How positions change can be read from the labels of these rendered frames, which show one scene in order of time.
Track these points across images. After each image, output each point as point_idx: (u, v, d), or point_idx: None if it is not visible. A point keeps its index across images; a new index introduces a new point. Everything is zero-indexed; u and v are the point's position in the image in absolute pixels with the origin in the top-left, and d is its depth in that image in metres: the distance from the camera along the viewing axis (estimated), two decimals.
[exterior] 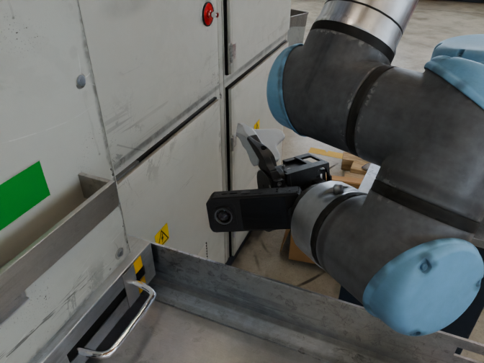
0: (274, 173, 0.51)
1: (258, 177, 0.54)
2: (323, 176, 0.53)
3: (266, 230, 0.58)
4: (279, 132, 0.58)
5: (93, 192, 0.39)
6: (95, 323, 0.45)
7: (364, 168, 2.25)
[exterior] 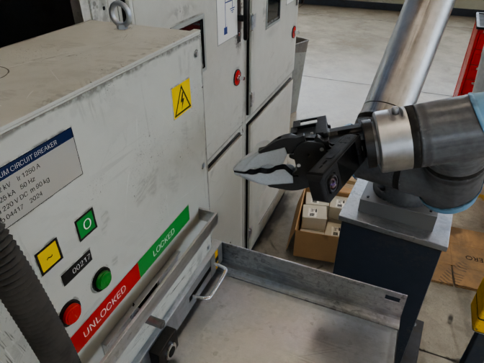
0: (320, 137, 0.58)
1: (298, 151, 0.59)
2: None
3: (284, 189, 0.63)
4: (261, 142, 0.65)
5: (204, 217, 0.80)
6: (199, 283, 0.86)
7: (356, 179, 2.66)
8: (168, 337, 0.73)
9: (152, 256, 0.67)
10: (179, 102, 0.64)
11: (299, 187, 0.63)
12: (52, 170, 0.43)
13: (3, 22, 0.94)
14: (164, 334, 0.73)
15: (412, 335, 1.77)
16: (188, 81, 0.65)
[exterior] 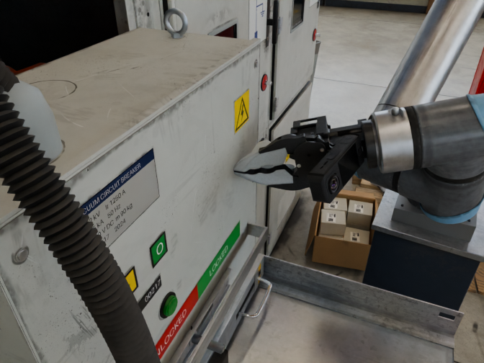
0: (320, 137, 0.58)
1: (299, 152, 0.59)
2: None
3: (284, 189, 0.63)
4: (261, 142, 0.65)
5: (253, 232, 0.77)
6: (244, 299, 0.83)
7: (372, 183, 2.63)
8: (221, 359, 0.70)
9: (209, 276, 0.64)
10: (240, 115, 0.61)
11: (299, 187, 0.63)
12: (135, 195, 0.40)
13: (37, 28, 0.91)
14: (217, 356, 0.70)
15: None
16: (248, 92, 0.62)
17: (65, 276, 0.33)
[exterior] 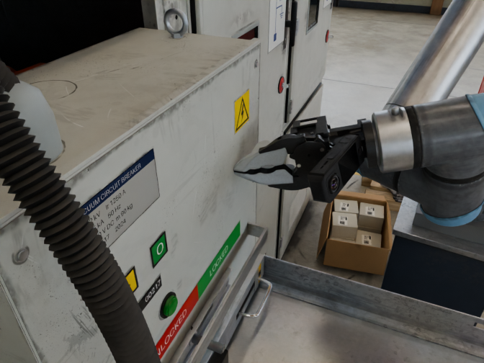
0: (320, 137, 0.58)
1: (299, 152, 0.59)
2: None
3: (284, 189, 0.63)
4: (261, 142, 0.65)
5: (253, 232, 0.77)
6: (244, 299, 0.83)
7: (382, 185, 2.61)
8: (221, 359, 0.70)
9: (209, 276, 0.64)
10: (240, 115, 0.61)
11: (299, 187, 0.63)
12: (135, 195, 0.40)
13: (59, 31, 0.89)
14: (217, 356, 0.70)
15: None
16: (248, 92, 0.62)
17: (65, 276, 0.33)
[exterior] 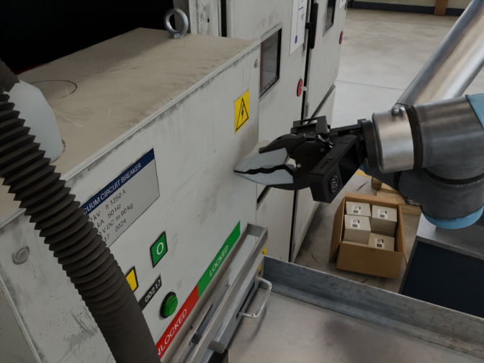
0: (320, 137, 0.58)
1: (299, 152, 0.59)
2: None
3: (284, 189, 0.63)
4: (261, 142, 0.65)
5: (253, 232, 0.77)
6: (244, 299, 0.83)
7: None
8: (221, 359, 0.70)
9: (209, 276, 0.64)
10: (240, 115, 0.61)
11: (299, 187, 0.63)
12: (135, 195, 0.40)
13: (83, 34, 0.87)
14: (217, 356, 0.70)
15: None
16: (248, 92, 0.62)
17: (65, 276, 0.33)
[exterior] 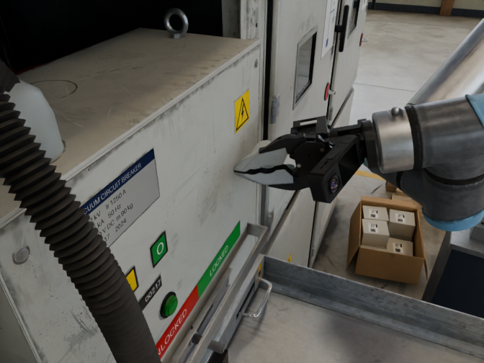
0: (320, 137, 0.58)
1: (299, 152, 0.59)
2: None
3: (284, 189, 0.63)
4: (261, 142, 0.65)
5: (253, 232, 0.77)
6: (244, 299, 0.83)
7: None
8: (221, 359, 0.70)
9: (209, 276, 0.64)
10: (240, 115, 0.61)
11: (299, 187, 0.63)
12: (135, 195, 0.40)
13: None
14: (217, 356, 0.70)
15: None
16: (248, 92, 0.62)
17: (65, 276, 0.33)
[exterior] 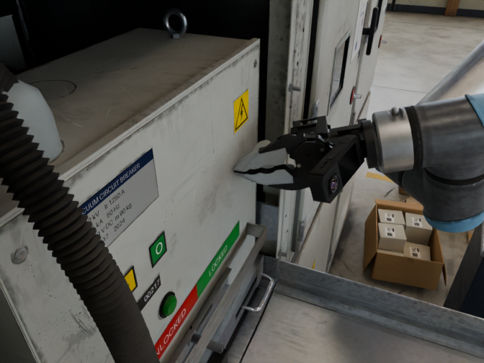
0: (320, 137, 0.58)
1: (299, 152, 0.59)
2: None
3: (284, 189, 0.63)
4: (261, 142, 0.65)
5: (253, 232, 0.77)
6: (243, 299, 0.83)
7: None
8: (220, 359, 0.70)
9: (208, 276, 0.64)
10: (239, 115, 0.61)
11: (299, 187, 0.63)
12: (133, 195, 0.40)
13: None
14: (216, 356, 0.70)
15: None
16: (247, 92, 0.62)
17: (64, 276, 0.33)
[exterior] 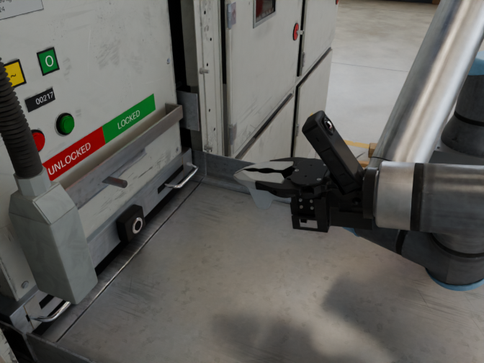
0: None
1: (304, 162, 0.61)
2: None
3: (268, 186, 0.57)
4: None
5: (171, 111, 0.87)
6: (167, 179, 0.93)
7: None
8: (135, 211, 0.80)
9: (117, 127, 0.74)
10: None
11: (283, 187, 0.56)
12: None
13: None
14: (131, 209, 0.80)
15: None
16: None
17: None
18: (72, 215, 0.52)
